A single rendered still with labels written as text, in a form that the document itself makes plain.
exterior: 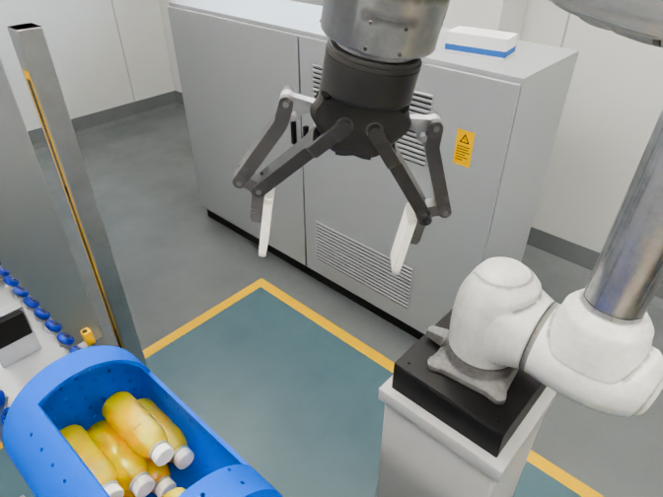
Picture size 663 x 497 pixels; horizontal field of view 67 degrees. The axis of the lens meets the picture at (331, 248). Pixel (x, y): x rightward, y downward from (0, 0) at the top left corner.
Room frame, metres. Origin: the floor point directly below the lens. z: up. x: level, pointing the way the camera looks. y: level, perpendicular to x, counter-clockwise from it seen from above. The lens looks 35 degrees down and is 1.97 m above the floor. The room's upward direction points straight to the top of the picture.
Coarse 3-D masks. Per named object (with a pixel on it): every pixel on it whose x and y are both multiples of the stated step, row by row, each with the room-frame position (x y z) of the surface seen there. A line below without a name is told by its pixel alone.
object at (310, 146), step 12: (348, 120) 0.39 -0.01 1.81; (312, 132) 0.42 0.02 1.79; (336, 132) 0.39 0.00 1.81; (348, 132) 0.39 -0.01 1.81; (300, 144) 0.41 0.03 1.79; (312, 144) 0.39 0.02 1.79; (324, 144) 0.39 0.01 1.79; (288, 156) 0.41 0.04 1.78; (300, 156) 0.40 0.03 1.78; (312, 156) 0.40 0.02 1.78; (264, 168) 0.42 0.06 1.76; (276, 168) 0.40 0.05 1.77; (288, 168) 0.40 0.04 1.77; (264, 180) 0.40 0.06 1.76; (276, 180) 0.40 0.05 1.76; (264, 192) 0.40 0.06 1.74
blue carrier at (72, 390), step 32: (96, 352) 0.69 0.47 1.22; (128, 352) 0.75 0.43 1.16; (32, 384) 0.61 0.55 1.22; (64, 384) 0.65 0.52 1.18; (96, 384) 0.69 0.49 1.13; (128, 384) 0.74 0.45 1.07; (160, 384) 0.69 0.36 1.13; (32, 416) 0.55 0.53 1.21; (64, 416) 0.63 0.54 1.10; (96, 416) 0.67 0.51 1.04; (192, 416) 0.61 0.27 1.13; (32, 448) 0.51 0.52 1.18; (64, 448) 0.49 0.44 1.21; (192, 448) 0.61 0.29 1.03; (224, 448) 0.55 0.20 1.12; (32, 480) 0.47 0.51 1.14; (64, 480) 0.45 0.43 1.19; (96, 480) 0.43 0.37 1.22; (192, 480) 0.56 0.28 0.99; (224, 480) 0.43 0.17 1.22; (256, 480) 0.45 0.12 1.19
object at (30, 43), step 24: (24, 24) 1.32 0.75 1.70; (24, 48) 1.26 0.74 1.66; (24, 72) 1.29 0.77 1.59; (48, 72) 1.29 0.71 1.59; (48, 96) 1.28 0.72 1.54; (48, 120) 1.26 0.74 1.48; (48, 144) 1.29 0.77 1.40; (72, 144) 1.29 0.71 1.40; (72, 168) 1.28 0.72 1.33; (72, 192) 1.26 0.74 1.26; (96, 216) 1.29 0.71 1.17; (96, 240) 1.28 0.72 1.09; (96, 264) 1.26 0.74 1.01; (120, 288) 1.30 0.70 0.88; (120, 312) 1.28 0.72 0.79; (120, 336) 1.26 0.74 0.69; (144, 360) 1.30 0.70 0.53
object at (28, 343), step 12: (0, 312) 0.96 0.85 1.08; (12, 312) 0.96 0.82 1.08; (24, 312) 0.98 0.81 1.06; (0, 324) 0.93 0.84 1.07; (12, 324) 0.94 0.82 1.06; (24, 324) 0.96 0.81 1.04; (0, 336) 0.92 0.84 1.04; (12, 336) 0.93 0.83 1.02; (24, 336) 0.95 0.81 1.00; (36, 336) 0.98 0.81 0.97; (0, 348) 0.91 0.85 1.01; (12, 348) 0.94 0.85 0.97; (24, 348) 0.95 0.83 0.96; (36, 348) 0.97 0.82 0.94; (0, 360) 0.91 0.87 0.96; (12, 360) 0.93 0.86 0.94
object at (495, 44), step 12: (456, 36) 2.06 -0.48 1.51; (468, 36) 2.03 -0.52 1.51; (480, 36) 2.00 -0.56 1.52; (492, 36) 1.99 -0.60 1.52; (504, 36) 1.99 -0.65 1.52; (516, 36) 2.03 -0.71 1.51; (456, 48) 2.05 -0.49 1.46; (468, 48) 2.03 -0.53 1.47; (480, 48) 2.00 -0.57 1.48; (492, 48) 1.97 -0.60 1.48; (504, 48) 1.95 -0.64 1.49
